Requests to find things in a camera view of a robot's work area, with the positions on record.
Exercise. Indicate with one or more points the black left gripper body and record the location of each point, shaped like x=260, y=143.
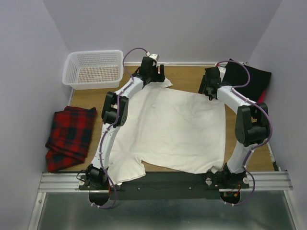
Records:
x=153, y=74

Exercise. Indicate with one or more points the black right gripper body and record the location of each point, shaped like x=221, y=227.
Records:
x=205, y=89

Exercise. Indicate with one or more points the white t shirt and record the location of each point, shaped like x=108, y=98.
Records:
x=178, y=130

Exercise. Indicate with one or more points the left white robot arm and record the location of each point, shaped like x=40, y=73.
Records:
x=115, y=114

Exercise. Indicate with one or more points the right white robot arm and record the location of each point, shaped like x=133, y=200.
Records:
x=252, y=130

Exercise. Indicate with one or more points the white perforated plastic basket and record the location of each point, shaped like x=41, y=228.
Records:
x=100, y=69

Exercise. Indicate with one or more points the red plaid folded shirt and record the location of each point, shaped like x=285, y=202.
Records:
x=70, y=137

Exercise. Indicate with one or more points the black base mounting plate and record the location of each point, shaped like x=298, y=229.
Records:
x=165, y=186

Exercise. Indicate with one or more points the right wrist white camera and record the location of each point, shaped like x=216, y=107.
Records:
x=220, y=70

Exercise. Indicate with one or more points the wrist white camera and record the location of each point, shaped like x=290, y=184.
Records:
x=155, y=57
x=220, y=70

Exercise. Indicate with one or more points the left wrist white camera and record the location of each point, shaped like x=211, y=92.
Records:
x=155, y=57

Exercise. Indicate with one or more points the aluminium frame rail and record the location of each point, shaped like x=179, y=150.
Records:
x=258, y=181

